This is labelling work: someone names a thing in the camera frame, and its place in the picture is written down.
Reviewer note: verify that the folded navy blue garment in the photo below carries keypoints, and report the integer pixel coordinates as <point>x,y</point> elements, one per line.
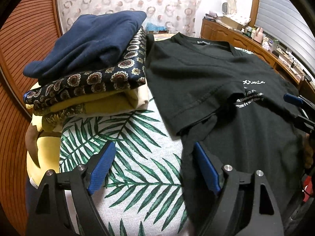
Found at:
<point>92,43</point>

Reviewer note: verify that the black t-shirt white print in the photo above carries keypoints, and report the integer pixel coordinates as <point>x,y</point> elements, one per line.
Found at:
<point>233,103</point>

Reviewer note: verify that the folded yellow garment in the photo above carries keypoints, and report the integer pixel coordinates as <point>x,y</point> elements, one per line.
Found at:
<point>43,136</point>

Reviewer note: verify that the cardboard box on sideboard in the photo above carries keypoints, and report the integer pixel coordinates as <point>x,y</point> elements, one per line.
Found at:
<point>234,21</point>

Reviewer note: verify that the palm leaf print cushion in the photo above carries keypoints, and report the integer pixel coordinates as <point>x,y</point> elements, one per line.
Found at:
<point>142,192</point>

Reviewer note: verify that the navy medallion patterned garment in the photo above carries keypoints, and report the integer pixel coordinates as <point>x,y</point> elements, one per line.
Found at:
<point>89,86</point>

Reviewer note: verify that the blue object by curtain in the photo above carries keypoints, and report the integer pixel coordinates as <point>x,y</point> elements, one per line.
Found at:
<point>155,29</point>

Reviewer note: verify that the wooden sideboard cabinet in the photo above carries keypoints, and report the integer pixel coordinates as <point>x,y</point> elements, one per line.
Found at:
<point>214,31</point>

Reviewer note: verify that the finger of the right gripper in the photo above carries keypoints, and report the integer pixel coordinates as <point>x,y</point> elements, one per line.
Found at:
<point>304,124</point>
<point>300,102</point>

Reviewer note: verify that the wooden louvered wardrobe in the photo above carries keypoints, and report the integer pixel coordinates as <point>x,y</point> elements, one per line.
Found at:
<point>29,29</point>

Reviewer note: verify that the window roller shutter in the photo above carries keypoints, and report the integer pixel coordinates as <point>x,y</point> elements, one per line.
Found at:
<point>281,19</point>

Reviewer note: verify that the circle pattern curtain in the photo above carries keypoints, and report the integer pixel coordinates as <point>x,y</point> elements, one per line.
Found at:
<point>174,15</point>

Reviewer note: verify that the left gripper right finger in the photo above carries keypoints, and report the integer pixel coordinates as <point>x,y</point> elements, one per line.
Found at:
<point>244,203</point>

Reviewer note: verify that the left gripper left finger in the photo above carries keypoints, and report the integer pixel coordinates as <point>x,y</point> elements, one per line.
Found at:
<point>49,214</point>

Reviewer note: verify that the pink ceramic jug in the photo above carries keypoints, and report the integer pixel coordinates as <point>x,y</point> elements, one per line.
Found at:
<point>258,36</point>

